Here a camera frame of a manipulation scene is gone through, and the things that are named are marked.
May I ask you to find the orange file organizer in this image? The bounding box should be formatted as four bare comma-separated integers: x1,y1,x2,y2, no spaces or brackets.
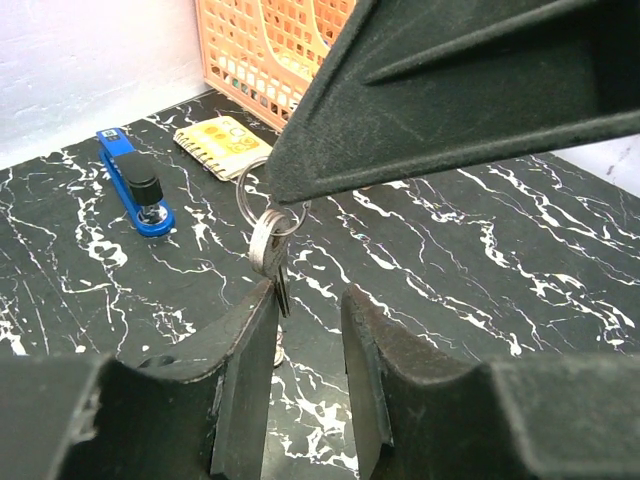
195,0,356,131

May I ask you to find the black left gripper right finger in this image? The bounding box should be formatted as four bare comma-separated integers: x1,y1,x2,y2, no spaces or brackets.
341,286,639,479

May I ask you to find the yellow spiral notebook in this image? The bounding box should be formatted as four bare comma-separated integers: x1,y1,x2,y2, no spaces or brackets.
173,116,272,182

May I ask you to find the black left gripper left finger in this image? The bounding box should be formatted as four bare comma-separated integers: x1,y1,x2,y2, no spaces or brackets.
1,281,279,479

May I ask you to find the silver key bunch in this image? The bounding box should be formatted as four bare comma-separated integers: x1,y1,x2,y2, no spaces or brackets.
235,156,311,318

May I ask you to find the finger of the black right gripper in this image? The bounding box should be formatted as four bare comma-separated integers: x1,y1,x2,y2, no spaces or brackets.
266,0,639,204

